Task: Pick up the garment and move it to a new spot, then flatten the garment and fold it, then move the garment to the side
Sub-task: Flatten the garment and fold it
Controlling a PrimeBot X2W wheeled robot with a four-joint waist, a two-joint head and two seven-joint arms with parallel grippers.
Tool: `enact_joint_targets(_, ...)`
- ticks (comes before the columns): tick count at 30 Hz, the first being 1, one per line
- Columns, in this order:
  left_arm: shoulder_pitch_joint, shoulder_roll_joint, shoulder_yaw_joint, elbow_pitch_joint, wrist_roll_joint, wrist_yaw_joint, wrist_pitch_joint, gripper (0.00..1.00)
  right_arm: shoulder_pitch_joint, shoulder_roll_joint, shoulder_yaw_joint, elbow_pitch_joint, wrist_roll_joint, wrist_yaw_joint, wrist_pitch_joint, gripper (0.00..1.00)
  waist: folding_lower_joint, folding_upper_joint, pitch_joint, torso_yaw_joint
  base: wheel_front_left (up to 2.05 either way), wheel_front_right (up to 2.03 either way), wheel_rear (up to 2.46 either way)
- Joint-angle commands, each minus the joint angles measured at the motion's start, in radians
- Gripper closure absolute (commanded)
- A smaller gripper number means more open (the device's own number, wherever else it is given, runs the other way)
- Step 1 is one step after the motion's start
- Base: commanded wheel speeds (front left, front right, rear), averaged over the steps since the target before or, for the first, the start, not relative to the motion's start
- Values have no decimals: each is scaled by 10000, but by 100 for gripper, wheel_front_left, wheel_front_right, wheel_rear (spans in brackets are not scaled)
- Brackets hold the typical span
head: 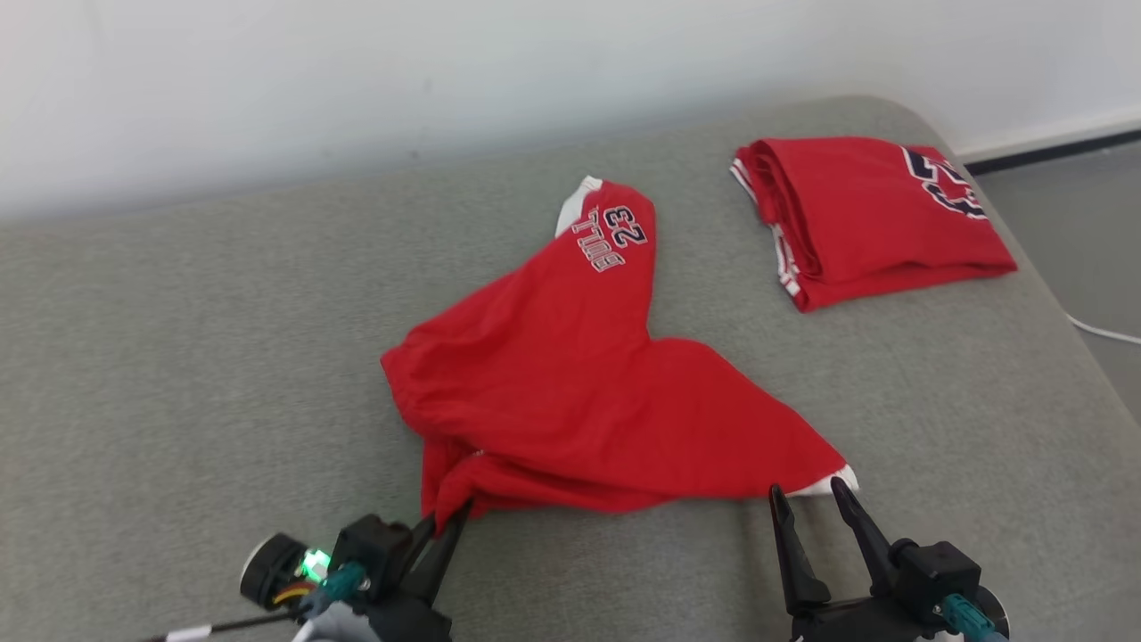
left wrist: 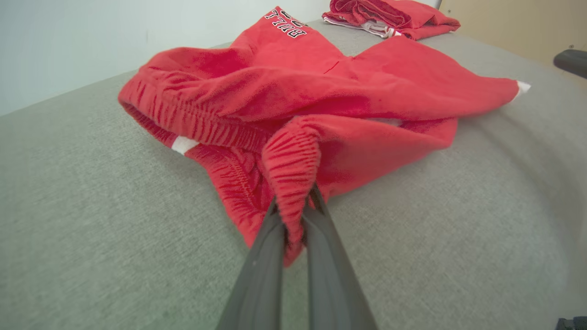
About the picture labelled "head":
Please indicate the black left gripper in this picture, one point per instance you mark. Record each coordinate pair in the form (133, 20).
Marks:
(410, 624)

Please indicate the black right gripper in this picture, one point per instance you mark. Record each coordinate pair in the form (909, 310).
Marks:
(856, 624)

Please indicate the red basketball shorts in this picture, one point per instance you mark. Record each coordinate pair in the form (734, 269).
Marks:
(553, 383)

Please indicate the red basketball jersey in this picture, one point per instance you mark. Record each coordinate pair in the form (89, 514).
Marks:
(856, 214)

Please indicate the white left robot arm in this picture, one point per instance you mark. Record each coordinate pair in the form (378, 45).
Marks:
(334, 631)

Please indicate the black baseboard strip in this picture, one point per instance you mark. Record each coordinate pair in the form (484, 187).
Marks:
(1070, 147)

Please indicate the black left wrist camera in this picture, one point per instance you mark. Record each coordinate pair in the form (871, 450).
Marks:
(374, 544)

